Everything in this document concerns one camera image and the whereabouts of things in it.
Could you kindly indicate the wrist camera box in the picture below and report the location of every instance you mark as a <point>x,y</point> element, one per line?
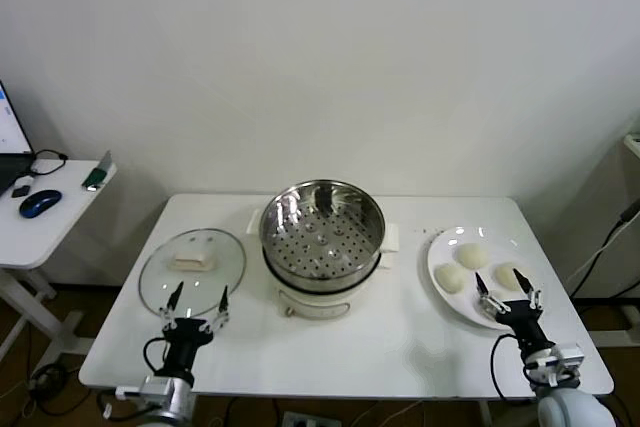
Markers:
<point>567,358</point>
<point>155,388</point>

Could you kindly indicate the white stand base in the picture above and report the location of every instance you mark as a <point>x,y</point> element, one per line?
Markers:
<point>615,339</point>

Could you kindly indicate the small black adapter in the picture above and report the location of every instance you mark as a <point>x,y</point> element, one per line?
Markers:
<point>20,192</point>

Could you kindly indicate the white shelf edge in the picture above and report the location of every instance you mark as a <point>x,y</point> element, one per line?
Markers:
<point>632,144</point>

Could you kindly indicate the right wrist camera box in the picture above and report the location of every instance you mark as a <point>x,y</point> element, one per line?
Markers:
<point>567,358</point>

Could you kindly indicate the green phone stand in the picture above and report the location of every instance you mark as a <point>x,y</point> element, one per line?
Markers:
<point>96,176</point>

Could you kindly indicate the white side table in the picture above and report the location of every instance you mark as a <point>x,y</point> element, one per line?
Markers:
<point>55,232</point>

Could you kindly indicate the white floor power strip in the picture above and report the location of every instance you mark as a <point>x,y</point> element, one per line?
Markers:
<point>310,419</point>

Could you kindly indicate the round glass pot lid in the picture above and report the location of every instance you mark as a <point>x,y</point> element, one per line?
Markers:
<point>192,262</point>

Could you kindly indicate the blue computer mouse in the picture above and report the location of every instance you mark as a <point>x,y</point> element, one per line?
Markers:
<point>39,203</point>

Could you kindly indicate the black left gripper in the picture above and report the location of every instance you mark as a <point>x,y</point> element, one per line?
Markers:
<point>187,332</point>

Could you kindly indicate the perforated steel steamer basket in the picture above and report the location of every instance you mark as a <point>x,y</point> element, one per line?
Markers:
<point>320,242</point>

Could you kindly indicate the black laptop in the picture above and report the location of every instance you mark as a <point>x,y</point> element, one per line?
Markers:
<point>10,167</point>

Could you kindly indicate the white table leg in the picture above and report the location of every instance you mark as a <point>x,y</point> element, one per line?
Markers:
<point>487,414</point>

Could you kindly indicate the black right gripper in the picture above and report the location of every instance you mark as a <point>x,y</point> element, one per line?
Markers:
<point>522,319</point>

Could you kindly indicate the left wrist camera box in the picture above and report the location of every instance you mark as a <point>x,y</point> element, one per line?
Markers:
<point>155,388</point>

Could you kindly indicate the white electric cooker pot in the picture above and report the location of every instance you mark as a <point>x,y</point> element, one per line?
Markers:
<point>310,304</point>

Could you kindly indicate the white round plate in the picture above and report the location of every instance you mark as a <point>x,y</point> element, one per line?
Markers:
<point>450,247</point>

